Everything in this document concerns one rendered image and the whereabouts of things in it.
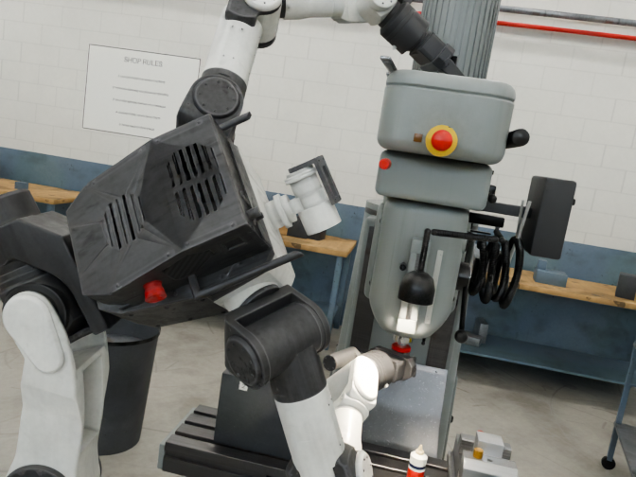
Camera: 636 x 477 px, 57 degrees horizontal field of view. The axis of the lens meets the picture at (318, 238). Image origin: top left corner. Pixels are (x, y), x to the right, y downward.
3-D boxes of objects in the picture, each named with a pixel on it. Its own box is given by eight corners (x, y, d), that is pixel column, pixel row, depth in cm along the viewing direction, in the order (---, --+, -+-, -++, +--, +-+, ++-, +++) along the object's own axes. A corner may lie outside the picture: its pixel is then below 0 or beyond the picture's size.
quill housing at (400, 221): (449, 349, 132) (476, 210, 127) (359, 331, 135) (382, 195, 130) (446, 326, 150) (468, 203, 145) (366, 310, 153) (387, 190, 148)
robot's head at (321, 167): (295, 220, 102) (333, 205, 99) (275, 174, 101) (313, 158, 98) (308, 212, 108) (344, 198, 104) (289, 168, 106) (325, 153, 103)
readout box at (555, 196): (565, 261, 153) (582, 182, 149) (529, 256, 154) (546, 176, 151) (548, 250, 172) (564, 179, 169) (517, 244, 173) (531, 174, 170)
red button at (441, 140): (450, 152, 109) (454, 131, 108) (429, 149, 109) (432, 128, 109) (450, 152, 112) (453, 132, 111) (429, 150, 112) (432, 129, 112)
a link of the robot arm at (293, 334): (284, 415, 87) (258, 331, 85) (250, 405, 94) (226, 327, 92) (338, 380, 95) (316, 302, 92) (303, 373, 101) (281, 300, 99)
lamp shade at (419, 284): (405, 304, 115) (411, 273, 114) (392, 293, 122) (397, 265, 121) (438, 307, 117) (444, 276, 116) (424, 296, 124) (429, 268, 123)
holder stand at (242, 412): (296, 462, 144) (308, 386, 141) (212, 442, 148) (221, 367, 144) (306, 439, 156) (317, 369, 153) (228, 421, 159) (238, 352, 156)
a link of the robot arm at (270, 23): (322, 6, 131) (237, 7, 127) (331, -29, 122) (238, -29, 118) (330, 45, 128) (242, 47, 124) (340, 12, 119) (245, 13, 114)
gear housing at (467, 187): (486, 213, 123) (496, 166, 121) (372, 194, 127) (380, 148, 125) (473, 202, 156) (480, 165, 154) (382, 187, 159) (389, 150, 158)
